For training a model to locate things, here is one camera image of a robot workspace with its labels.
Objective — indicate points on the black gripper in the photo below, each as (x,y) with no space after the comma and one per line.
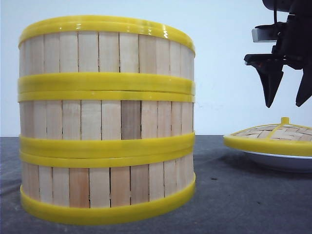
(293,22)

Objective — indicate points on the bamboo steamer lid yellow rim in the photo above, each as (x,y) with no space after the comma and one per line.
(282,138)

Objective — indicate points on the bamboo steamer basket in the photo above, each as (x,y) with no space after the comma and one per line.
(97,195)
(105,58)
(112,131)

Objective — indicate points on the white plate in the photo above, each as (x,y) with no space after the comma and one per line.
(287,163)

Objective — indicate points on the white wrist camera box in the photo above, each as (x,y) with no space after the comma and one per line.
(264,35)

